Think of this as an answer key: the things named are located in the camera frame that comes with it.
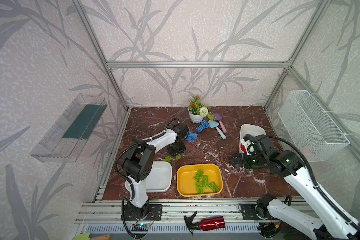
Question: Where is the green lego row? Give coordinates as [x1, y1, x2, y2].
[164, 154, 182, 163]

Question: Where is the green lego pair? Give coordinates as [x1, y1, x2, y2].
[202, 176, 220, 193]

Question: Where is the red lego cluster brick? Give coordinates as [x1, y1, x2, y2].
[241, 144, 247, 153]

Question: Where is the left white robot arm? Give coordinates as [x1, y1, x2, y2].
[113, 123, 189, 220]

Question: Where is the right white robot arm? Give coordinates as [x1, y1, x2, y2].
[230, 135, 360, 240]

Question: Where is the blue lego lower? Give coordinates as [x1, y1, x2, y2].
[186, 132, 198, 142]

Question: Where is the right white tray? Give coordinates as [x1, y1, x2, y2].
[239, 124, 266, 153]

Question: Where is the white tray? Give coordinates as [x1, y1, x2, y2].
[239, 124, 266, 153]
[125, 161, 173, 193]

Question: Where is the blue lego pot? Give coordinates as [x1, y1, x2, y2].
[201, 120, 210, 129]
[196, 125, 205, 133]

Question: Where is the left white tray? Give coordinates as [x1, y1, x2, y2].
[125, 161, 173, 193]

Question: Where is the potted flower plant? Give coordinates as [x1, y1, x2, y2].
[188, 95, 215, 124]

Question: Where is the yellow tray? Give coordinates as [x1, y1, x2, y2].
[177, 164, 224, 198]

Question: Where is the teal toy shovel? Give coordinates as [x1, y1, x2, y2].
[208, 120, 227, 140]

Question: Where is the purple pink toy shovel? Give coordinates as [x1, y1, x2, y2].
[213, 113, 228, 134]

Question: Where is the red spray bottle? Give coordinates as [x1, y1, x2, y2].
[184, 211, 226, 235]

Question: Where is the green circuit board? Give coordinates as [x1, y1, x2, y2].
[132, 222, 154, 232]

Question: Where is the white wire basket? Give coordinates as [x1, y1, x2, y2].
[278, 90, 350, 162]

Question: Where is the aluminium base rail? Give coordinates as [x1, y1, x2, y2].
[74, 199, 326, 224]

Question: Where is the clear wall shelf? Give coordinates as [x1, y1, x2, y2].
[30, 94, 108, 163]

